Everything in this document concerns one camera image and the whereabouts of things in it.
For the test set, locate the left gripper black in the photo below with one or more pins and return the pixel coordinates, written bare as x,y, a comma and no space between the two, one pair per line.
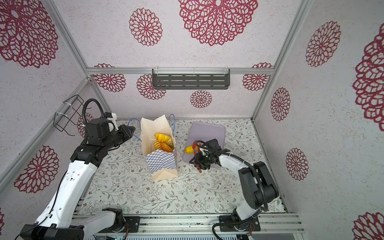
124,129

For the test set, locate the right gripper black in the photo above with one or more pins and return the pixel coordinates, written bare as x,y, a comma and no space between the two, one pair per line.
198,160

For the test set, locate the red metal kitchen tongs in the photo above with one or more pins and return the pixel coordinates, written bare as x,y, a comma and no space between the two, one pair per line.
197,159

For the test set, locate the yellow twisted bread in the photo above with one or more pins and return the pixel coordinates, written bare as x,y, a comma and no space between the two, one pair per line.
191,149

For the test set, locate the blue checkered paper bag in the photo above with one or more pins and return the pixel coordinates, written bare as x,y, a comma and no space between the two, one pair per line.
162,165

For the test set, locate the round orange tart bread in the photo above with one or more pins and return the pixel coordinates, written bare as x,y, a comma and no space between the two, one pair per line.
162,138

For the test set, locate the glazed striped bun bread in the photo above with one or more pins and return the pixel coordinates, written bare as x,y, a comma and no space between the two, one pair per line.
166,148

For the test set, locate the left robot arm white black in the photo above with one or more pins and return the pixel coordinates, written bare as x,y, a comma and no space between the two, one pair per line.
56,221

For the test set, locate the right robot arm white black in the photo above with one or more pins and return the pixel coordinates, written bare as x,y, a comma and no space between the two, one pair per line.
258,186

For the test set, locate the lavender plastic tray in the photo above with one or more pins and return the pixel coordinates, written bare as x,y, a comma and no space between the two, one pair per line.
205,132

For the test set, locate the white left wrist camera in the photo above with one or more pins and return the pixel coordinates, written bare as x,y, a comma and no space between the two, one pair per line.
111,117

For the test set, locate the black wire wall rack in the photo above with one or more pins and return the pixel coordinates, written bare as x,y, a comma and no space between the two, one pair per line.
67,116

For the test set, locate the dark grey wall shelf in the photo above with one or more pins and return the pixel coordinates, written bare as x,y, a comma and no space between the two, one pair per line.
191,80

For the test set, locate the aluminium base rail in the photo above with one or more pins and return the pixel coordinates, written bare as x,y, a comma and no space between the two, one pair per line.
204,224

